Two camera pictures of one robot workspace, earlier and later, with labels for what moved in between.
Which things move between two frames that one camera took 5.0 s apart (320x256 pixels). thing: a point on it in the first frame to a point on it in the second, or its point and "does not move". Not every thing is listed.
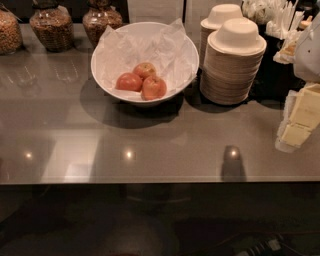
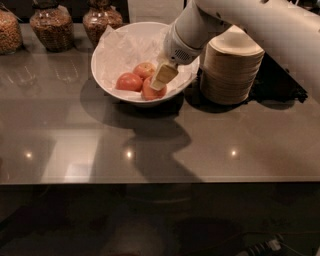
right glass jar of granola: (99, 15) does not move
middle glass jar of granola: (52, 25) does not move
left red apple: (129, 82) does not move
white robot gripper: (308, 57) to (175, 47)
